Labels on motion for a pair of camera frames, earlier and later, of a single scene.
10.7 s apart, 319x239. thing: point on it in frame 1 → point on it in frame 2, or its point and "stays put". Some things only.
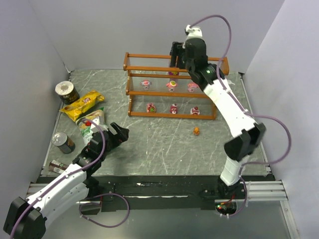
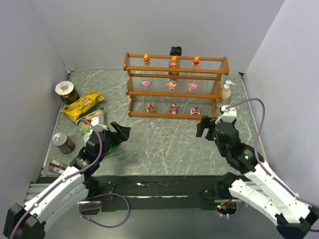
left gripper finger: (119, 131) stays put
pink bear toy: (146, 83) stays put
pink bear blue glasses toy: (191, 86) stays put
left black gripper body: (114, 136) stays put
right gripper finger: (180, 52) → (210, 124)
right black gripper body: (176, 50) → (208, 128)
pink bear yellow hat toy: (171, 85) stays put
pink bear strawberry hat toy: (173, 108) stays put
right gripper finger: (174, 53) → (202, 125)
